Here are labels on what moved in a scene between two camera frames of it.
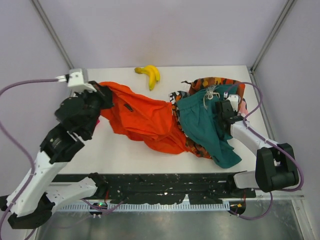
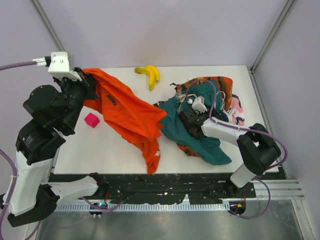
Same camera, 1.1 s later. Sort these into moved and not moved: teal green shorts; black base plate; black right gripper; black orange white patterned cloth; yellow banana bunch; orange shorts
Moved: orange shorts; black right gripper; teal green shorts; black orange white patterned cloth
Not moved: yellow banana bunch; black base plate
